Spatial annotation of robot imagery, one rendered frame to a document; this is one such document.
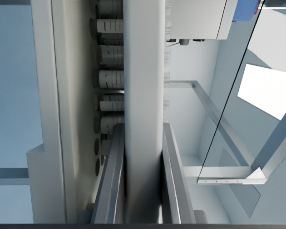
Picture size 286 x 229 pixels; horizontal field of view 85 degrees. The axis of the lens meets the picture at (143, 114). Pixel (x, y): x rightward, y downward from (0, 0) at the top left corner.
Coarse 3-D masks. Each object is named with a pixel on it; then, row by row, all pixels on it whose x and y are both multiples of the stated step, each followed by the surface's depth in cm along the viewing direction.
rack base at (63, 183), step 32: (32, 0) 7; (64, 0) 7; (64, 32) 7; (64, 64) 7; (96, 64) 12; (64, 96) 8; (64, 128) 8; (32, 160) 8; (64, 160) 8; (96, 160) 12; (32, 192) 8; (64, 192) 8; (96, 192) 12
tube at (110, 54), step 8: (96, 48) 11; (104, 48) 11; (112, 48) 11; (120, 48) 11; (168, 48) 11; (96, 56) 11; (104, 56) 11; (112, 56) 11; (120, 56) 11; (168, 56) 11; (104, 64) 12; (112, 64) 12; (120, 64) 12; (168, 64) 12
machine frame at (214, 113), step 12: (180, 84) 166; (192, 84) 166; (204, 96) 140; (216, 108) 125; (216, 120) 115; (0, 168) 78; (12, 168) 78; (24, 168) 78; (192, 168) 79; (0, 180) 74; (12, 180) 74; (24, 180) 74; (192, 180) 77
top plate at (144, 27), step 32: (128, 0) 7; (160, 0) 7; (128, 32) 7; (160, 32) 7; (128, 64) 7; (160, 64) 7; (128, 96) 8; (160, 96) 8; (128, 128) 8; (160, 128) 8; (128, 160) 8; (160, 160) 8; (128, 192) 8; (160, 192) 8
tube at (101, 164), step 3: (99, 159) 13; (102, 159) 13; (96, 162) 12; (99, 162) 12; (102, 162) 12; (96, 165) 12; (99, 165) 12; (102, 165) 12; (96, 168) 12; (99, 168) 12; (102, 168) 12; (96, 171) 12; (99, 171) 12; (102, 171) 12; (96, 174) 12; (99, 174) 12
